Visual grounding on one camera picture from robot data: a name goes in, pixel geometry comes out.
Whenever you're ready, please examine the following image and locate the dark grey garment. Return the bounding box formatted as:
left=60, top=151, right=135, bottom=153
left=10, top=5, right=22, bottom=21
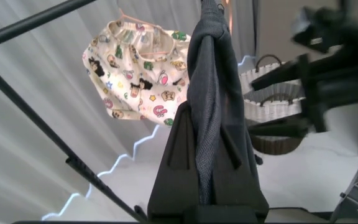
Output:
left=186, top=0, right=258, bottom=207

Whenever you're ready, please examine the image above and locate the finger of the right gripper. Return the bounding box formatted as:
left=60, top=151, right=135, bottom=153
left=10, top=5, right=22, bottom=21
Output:
left=246, top=119, right=310, bottom=140
left=249, top=60, right=305, bottom=92

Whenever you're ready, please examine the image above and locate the white curtain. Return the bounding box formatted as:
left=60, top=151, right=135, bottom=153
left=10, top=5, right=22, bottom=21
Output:
left=0, top=0, right=257, bottom=222

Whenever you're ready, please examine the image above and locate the pink clothes hanger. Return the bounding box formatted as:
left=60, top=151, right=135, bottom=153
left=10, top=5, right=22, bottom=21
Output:
left=221, top=0, right=233, bottom=35
left=117, top=7, right=180, bottom=59

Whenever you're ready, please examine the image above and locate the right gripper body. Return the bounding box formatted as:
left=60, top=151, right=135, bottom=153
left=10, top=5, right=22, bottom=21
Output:
left=297, top=46, right=358, bottom=134

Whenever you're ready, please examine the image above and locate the black clothes rack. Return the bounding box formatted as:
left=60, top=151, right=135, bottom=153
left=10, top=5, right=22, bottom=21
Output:
left=0, top=0, right=149, bottom=223

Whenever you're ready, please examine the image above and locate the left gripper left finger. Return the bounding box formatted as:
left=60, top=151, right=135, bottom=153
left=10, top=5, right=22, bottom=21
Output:
left=147, top=101, right=204, bottom=223

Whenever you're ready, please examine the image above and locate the white laundry basket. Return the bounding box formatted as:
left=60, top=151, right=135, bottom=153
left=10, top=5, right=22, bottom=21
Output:
left=239, top=54, right=308, bottom=156

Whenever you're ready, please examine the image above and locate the cream printed garment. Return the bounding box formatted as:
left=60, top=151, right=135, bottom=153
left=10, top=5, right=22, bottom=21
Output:
left=81, top=19, right=193, bottom=128

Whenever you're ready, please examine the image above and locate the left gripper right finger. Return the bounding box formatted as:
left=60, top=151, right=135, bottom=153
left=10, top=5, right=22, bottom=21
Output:
left=209, top=124, right=270, bottom=223

